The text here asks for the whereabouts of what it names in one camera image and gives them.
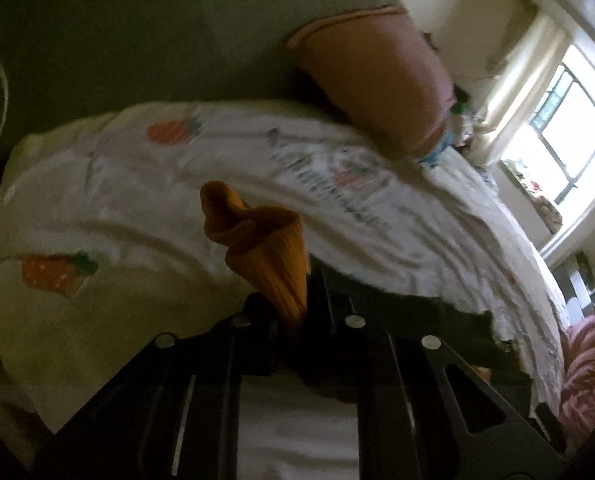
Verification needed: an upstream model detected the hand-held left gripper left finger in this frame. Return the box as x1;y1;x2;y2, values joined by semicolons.
34;294;280;480

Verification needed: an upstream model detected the pile of clothes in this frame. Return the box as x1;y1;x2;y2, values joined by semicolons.
450;85;484;147

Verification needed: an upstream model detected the green quilted headboard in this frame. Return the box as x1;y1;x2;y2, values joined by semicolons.
0;0;403;166

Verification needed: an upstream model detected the orange pillow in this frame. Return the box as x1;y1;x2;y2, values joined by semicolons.
286;6;458;158

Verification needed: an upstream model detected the blue plaid cloth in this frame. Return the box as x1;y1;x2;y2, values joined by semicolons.
419;130;454;169

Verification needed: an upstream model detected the white desk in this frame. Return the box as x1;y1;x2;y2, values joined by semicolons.
552;255;595;322

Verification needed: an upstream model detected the patterned windowsill cushion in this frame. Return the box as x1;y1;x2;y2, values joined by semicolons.
531;194;564;235

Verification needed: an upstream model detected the cream curtain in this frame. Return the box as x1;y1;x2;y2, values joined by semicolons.
470;15;571;168

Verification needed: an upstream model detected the pink cloth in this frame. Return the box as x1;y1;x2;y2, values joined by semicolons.
557;315;595;443

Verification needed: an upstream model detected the strawberry printed blanket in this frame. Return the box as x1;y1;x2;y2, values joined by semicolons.
0;100;571;480

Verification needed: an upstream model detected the orange ribbed garment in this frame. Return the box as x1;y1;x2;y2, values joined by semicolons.
200;181;309;347

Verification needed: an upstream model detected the black garment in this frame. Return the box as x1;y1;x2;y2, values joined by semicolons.
322;265;534;396

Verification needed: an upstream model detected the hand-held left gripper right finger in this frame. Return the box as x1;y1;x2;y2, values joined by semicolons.
305;266;568;480

